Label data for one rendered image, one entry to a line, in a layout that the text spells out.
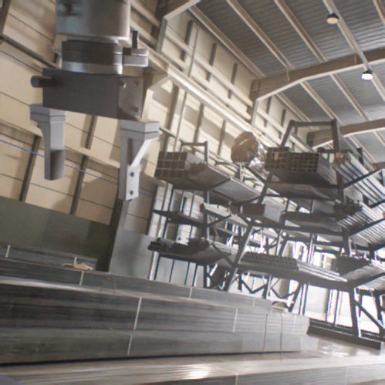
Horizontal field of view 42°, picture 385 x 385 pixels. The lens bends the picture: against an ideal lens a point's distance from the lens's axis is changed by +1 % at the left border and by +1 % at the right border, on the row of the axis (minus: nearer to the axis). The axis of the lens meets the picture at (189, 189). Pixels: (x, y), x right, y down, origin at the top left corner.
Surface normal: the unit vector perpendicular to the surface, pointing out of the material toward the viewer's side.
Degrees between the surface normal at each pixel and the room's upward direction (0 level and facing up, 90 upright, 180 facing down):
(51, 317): 90
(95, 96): 114
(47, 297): 90
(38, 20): 90
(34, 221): 90
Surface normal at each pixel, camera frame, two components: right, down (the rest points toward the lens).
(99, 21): 0.33, 0.26
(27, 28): 0.82, 0.06
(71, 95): -0.55, 0.17
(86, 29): 0.02, 0.25
